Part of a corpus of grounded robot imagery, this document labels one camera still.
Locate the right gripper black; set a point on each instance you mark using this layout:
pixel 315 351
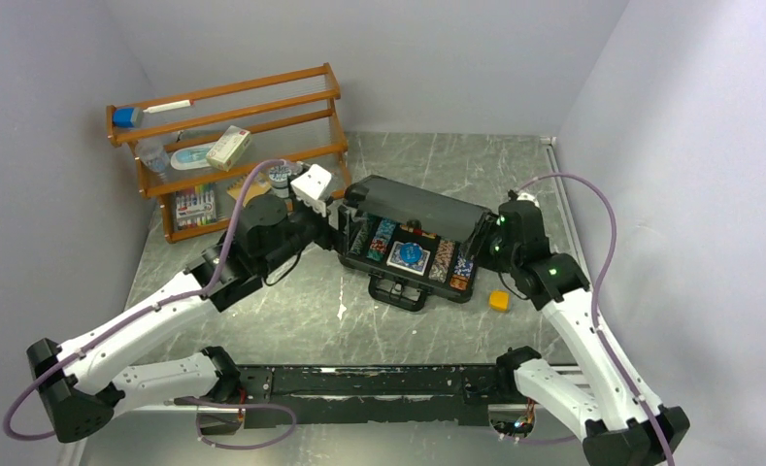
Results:
pixel 490 227

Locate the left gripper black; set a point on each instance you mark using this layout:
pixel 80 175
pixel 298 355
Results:
pixel 336 237

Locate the blue playing card deck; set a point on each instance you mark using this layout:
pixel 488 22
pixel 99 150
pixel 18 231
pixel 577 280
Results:
pixel 393 260

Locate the black poker set case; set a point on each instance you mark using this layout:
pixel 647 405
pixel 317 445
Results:
pixel 375 198

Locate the blue small blind button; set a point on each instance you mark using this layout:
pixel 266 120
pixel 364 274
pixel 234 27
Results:
pixel 410 253

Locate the white dealer button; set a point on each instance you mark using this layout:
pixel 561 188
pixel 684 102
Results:
pixel 499 301

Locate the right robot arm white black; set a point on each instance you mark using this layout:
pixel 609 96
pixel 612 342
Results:
pixel 618 418

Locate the marker pen set pack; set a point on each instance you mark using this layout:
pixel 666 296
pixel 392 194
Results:
pixel 195 206

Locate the green chip stack row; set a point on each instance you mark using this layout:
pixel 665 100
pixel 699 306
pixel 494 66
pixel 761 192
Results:
pixel 359 245

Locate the light blue red chip row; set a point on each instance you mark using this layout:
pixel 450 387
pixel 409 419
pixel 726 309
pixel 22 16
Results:
pixel 381 239

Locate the cleaning gel jar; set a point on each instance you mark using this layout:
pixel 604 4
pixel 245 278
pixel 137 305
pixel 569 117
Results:
pixel 278 177

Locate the green orange chip row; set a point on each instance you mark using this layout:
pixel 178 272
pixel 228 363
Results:
pixel 442 261

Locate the white green carton box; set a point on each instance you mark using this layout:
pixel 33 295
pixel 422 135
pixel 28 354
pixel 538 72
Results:
pixel 229 148

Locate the orange wooden shelf rack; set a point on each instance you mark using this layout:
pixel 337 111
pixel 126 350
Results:
pixel 292 118

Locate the oval light blue dish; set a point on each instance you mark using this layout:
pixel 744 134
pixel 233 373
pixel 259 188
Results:
pixel 191 158

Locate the clear plastic bottle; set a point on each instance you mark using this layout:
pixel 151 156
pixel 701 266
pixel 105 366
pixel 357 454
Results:
pixel 153 155

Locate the white red pen top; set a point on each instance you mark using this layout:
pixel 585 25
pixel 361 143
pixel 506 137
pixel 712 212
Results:
pixel 170 106

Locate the blue white eraser block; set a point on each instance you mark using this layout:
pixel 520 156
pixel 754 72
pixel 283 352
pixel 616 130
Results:
pixel 127 117

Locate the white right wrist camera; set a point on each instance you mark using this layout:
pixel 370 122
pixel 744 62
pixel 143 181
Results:
pixel 525 196

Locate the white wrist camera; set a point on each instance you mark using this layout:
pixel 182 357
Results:
pixel 525 196
pixel 313 186

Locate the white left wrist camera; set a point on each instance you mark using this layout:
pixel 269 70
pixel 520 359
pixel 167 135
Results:
pixel 313 186

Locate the aluminium frame rail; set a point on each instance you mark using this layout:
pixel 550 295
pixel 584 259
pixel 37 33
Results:
pixel 550 346

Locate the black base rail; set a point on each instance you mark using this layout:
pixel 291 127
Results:
pixel 468 394

